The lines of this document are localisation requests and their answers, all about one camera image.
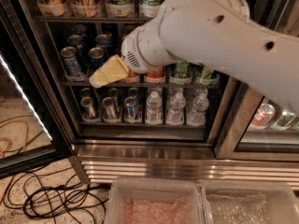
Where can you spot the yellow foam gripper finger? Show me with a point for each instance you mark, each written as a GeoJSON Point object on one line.
{"type": "Point", "coordinates": [114, 69]}

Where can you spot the wire shelf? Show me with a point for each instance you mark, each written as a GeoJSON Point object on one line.
{"type": "Point", "coordinates": [92, 19]}
{"type": "Point", "coordinates": [121, 84]}

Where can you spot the small silver can middle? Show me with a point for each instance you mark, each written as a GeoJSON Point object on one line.
{"type": "Point", "coordinates": [111, 114]}

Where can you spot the green bottle right compartment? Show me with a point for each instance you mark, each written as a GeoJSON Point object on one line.
{"type": "Point", "coordinates": [283, 121]}

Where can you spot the clear bin pink contents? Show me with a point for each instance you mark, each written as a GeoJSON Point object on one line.
{"type": "Point", "coordinates": [153, 201]}

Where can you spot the small blue can right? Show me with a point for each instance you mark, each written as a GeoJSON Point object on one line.
{"type": "Point", "coordinates": [132, 112]}

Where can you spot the red coca-cola can front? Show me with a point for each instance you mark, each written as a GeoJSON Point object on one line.
{"type": "Point", "coordinates": [155, 77]}

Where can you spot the blue pepsi can front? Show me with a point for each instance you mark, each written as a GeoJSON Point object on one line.
{"type": "Point", "coordinates": [98, 56]}

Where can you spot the green can front left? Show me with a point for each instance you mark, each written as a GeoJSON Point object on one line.
{"type": "Point", "coordinates": [181, 73]}

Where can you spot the orange can right compartment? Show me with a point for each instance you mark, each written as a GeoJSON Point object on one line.
{"type": "Point", "coordinates": [262, 116]}

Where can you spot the silver blue can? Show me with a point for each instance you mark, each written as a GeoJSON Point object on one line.
{"type": "Point", "coordinates": [75, 70]}
{"type": "Point", "coordinates": [76, 41]}

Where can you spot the tall orange gold can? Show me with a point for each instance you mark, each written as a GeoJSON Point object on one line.
{"type": "Point", "coordinates": [84, 8]}

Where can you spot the silver blue can front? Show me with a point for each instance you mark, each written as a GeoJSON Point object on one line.
{"type": "Point", "coordinates": [75, 70]}

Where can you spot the top wire shelf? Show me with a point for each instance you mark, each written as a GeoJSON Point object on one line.
{"type": "Point", "coordinates": [92, 19]}

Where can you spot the steel fridge base grille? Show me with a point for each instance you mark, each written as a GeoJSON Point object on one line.
{"type": "Point", "coordinates": [95, 163]}

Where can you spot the blue can second row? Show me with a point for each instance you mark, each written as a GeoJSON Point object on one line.
{"type": "Point", "coordinates": [104, 41]}

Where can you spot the open fridge glass door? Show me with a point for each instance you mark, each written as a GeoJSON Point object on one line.
{"type": "Point", "coordinates": [15, 63]}

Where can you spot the water bottle right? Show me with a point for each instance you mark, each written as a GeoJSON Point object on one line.
{"type": "Point", "coordinates": [196, 116]}

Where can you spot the middle wire shelf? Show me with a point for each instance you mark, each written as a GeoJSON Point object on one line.
{"type": "Point", "coordinates": [121, 84]}

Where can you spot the green can front right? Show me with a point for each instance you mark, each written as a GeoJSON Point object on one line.
{"type": "Point", "coordinates": [206, 76]}

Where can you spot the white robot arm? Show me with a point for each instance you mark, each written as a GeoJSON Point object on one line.
{"type": "Point", "coordinates": [215, 34]}

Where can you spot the water bottle middle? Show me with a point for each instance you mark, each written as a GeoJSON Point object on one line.
{"type": "Point", "coordinates": [176, 109]}

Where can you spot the water bottle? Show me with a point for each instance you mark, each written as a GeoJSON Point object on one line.
{"type": "Point", "coordinates": [196, 116]}
{"type": "Point", "coordinates": [176, 109]}
{"type": "Point", "coordinates": [154, 109]}

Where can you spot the water bottle left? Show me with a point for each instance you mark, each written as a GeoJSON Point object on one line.
{"type": "Point", "coordinates": [154, 109]}

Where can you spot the green white tall can left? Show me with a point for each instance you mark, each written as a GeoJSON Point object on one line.
{"type": "Point", "coordinates": [120, 8]}

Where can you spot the orange soda can front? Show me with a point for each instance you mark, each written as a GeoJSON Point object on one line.
{"type": "Point", "coordinates": [133, 77]}

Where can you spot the small silver can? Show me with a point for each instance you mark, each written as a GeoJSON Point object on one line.
{"type": "Point", "coordinates": [111, 114]}
{"type": "Point", "coordinates": [90, 112]}

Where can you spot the small silver can left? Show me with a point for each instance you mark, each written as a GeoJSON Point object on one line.
{"type": "Point", "coordinates": [90, 112]}

